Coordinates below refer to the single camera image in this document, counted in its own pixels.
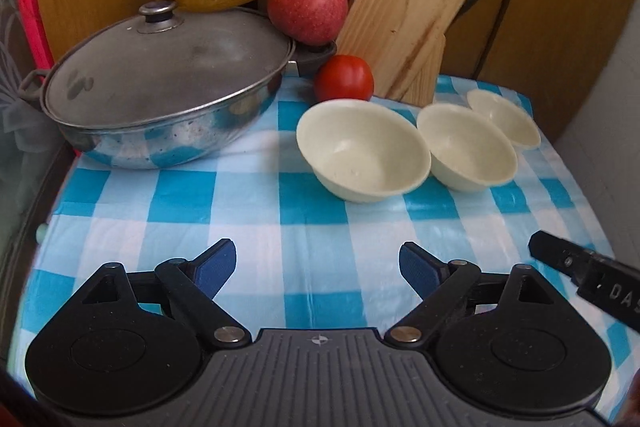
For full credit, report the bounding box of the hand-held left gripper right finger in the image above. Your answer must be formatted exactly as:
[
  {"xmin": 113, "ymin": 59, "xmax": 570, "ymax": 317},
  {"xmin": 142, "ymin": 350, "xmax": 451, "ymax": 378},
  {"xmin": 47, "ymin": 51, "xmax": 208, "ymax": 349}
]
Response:
[{"xmin": 383, "ymin": 243, "xmax": 553, "ymax": 349}]

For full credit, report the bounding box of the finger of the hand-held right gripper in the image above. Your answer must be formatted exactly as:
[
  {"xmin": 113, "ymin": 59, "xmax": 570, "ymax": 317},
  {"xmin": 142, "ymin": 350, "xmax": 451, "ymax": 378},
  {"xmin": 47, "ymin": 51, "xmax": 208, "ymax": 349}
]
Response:
[{"xmin": 529, "ymin": 230, "xmax": 598, "ymax": 284}]

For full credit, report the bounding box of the blue white checked tablecloth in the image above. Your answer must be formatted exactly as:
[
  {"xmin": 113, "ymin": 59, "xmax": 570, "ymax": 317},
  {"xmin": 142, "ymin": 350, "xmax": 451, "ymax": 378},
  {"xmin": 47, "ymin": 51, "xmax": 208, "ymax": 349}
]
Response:
[{"xmin": 9, "ymin": 74, "xmax": 640, "ymax": 424}]

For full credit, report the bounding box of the stainless steel pot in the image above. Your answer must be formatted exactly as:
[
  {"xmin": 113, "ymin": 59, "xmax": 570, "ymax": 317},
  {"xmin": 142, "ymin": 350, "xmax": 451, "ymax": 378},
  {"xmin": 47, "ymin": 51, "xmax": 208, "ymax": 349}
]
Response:
[{"xmin": 19, "ymin": 41, "xmax": 339, "ymax": 170}]

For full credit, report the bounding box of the frosted patterned glass panel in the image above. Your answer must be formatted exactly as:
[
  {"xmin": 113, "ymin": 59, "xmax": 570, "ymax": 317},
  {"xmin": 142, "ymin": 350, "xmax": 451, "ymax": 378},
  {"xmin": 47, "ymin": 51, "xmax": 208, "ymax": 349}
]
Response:
[{"xmin": 0, "ymin": 0, "xmax": 76, "ymax": 258}]

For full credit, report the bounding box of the cream bowl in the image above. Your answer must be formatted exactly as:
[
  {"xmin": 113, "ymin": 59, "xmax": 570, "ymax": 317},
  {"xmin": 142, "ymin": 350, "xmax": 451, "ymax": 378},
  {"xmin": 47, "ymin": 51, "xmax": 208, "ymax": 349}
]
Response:
[
  {"xmin": 296, "ymin": 99, "xmax": 432, "ymax": 204},
  {"xmin": 467, "ymin": 89, "xmax": 542, "ymax": 151},
  {"xmin": 416, "ymin": 103, "xmax": 518, "ymax": 194}
]

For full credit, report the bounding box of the red tomato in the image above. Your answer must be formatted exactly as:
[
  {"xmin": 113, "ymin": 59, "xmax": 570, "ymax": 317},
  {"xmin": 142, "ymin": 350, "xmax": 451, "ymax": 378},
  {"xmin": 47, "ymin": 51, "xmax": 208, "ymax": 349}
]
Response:
[{"xmin": 314, "ymin": 55, "xmax": 375, "ymax": 103}]

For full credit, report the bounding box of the glass pot lid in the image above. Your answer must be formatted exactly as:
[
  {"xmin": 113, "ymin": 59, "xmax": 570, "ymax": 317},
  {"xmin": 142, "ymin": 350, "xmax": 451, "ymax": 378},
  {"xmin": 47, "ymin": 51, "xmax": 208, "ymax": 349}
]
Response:
[{"xmin": 41, "ymin": 0, "xmax": 296, "ymax": 128}]

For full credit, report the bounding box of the wooden knife block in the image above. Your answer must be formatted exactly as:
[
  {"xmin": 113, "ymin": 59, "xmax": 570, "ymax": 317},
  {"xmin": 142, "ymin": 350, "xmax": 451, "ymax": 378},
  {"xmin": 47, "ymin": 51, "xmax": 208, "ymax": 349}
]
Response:
[{"xmin": 336, "ymin": 0, "xmax": 480, "ymax": 107}]

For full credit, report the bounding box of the red apple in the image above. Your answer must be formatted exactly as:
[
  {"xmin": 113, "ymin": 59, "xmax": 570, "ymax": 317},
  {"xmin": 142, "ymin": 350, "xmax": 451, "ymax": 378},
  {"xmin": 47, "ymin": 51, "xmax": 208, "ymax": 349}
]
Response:
[{"xmin": 266, "ymin": 0, "xmax": 349, "ymax": 47}]

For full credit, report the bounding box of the red plastic board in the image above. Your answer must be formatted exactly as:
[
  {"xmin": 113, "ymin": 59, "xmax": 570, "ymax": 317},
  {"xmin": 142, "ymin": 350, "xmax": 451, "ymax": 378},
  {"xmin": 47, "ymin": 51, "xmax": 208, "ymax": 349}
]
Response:
[{"xmin": 15, "ymin": 0, "xmax": 55, "ymax": 70}]

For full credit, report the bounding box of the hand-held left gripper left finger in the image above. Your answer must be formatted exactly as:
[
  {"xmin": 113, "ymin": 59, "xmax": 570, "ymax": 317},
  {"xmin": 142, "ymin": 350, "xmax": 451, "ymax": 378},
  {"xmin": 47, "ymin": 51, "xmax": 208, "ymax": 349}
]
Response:
[{"xmin": 80, "ymin": 238, "xmax": 252, "ymax": 349}]

